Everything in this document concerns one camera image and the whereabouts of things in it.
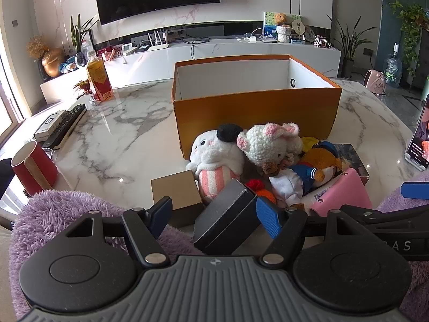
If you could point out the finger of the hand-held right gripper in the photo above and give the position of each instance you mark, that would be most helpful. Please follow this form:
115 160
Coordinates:
415 190
378 216

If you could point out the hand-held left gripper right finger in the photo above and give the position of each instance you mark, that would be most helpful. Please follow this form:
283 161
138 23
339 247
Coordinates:
268 218

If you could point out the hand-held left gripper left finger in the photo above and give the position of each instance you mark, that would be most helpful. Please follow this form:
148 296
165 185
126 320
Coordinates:
164 208

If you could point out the small brown cardboard box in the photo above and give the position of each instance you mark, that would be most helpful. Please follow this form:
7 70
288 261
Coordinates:
176 191

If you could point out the pink wallet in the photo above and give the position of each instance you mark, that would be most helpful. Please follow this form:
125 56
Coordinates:
345 194

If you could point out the dark grey box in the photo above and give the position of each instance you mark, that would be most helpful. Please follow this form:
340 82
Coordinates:
228 218

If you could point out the plush bear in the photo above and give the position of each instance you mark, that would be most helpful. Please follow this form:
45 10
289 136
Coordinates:
295 181

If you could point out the white crochet bunny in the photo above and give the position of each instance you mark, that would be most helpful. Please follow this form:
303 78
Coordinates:
268 144

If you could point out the white plush with black hat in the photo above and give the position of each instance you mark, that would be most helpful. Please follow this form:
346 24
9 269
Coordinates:
214 154

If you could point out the orange cardboard box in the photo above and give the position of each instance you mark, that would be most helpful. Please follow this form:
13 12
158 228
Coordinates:
254 117

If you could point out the person's left forearm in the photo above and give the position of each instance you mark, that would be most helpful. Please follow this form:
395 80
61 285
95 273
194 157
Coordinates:
60 208

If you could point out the orange red crochet toy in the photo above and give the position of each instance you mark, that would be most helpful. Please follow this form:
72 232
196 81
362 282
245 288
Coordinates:
259 191

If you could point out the white phone stand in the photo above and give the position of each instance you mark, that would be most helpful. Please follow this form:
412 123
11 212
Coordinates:
410 160

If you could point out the smartphone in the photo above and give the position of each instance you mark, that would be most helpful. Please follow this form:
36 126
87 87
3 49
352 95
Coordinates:
420 137

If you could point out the white printed packet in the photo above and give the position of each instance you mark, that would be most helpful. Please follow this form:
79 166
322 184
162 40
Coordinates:
318 197

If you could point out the dark printed box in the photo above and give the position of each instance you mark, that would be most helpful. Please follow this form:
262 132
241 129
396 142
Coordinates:
352 157

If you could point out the yellow round toy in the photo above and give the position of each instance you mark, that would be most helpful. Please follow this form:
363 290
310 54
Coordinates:
308 142

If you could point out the pink heater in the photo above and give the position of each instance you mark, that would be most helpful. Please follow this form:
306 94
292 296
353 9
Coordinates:
375 82

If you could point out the blue water jug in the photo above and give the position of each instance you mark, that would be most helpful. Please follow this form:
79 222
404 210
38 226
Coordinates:
392 70

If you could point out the black remote control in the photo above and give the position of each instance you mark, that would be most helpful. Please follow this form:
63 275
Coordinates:
65 127

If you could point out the red cup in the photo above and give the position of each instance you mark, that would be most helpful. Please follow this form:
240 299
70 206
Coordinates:
42 164

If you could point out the small white box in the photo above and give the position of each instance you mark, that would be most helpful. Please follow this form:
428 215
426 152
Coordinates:
48 125

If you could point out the orange drink bottle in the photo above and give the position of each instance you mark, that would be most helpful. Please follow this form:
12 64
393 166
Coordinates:
99 80

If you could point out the small red plant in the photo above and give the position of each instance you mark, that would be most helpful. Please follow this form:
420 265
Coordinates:
82 86

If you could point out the white television cabinet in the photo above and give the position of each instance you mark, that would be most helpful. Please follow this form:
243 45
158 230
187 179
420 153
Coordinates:
218 60

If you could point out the potted green plant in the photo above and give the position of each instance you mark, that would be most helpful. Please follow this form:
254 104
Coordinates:
348 47

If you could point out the hanging vine plant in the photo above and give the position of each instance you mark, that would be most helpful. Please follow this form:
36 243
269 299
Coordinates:
410 30

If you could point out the white router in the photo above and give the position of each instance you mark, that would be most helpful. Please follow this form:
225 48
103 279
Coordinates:
159 45

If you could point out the small white display device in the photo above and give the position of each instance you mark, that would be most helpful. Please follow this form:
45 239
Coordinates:
129 48

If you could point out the cow figurine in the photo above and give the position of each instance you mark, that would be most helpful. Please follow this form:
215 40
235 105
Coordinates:
321 42

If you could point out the white flower pot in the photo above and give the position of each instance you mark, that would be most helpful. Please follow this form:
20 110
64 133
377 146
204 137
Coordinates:
284 35

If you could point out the golden vase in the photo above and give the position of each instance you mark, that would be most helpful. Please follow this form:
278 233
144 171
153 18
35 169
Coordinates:
52 62

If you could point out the painted picture card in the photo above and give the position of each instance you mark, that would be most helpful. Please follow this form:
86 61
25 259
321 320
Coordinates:
269 26

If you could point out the green plant in glass vase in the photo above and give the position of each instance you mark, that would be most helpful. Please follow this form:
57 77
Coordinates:
78 37

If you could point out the small brown teddy bear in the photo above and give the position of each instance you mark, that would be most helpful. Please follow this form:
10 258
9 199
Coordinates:
281 19

